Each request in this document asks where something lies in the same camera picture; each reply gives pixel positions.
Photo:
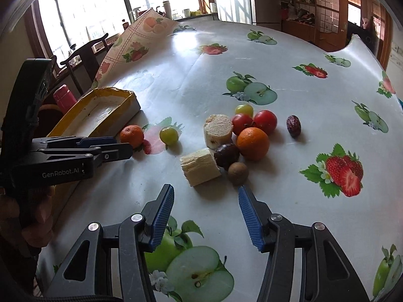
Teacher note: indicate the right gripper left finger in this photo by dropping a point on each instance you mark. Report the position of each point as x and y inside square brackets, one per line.
[85, 274]

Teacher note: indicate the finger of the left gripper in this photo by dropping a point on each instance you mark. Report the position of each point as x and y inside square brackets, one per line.
[107, 155]
[70, 142]

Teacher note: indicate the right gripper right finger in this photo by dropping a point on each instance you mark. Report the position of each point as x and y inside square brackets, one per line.
[326, 273]

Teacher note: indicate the small mandarin orange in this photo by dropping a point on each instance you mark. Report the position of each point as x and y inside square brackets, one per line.
[133, 135]

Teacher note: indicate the yellow-rimmed white tray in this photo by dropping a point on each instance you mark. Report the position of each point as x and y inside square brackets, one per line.
[101, 112]

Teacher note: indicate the brown longan fruit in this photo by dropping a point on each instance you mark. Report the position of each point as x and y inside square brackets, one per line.
[238, 173]

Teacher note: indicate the dark purple plum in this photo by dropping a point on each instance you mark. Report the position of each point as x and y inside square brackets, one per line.
[226, 155]

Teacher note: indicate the large orange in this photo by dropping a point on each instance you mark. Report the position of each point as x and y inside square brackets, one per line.
[253, 144]

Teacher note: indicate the dark red jujube date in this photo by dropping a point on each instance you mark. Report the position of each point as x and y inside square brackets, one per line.
[293, 125]

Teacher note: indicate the red tomato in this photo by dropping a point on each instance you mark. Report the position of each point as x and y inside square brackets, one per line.
[266, 121]
[241, 122]

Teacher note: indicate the green grape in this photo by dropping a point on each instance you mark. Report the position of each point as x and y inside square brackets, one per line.
[169, 135]
[244, 109]

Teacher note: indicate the person's left hand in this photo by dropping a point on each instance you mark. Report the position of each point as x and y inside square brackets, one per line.
[35, 228]

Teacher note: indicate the red thermos cup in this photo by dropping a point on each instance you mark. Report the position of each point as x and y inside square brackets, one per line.
[64, 98]

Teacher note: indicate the dark wooden chair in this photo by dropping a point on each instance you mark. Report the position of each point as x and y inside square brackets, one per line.
[88, 60]

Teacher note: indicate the fruit-print tablecloth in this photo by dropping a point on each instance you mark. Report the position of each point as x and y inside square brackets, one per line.
[344, 169]

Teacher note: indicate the white bottle on sill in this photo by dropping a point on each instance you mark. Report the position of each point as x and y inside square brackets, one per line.
[167, 9]

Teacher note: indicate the wooden shelf cabinet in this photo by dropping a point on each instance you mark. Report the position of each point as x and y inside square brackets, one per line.
[323, 23]

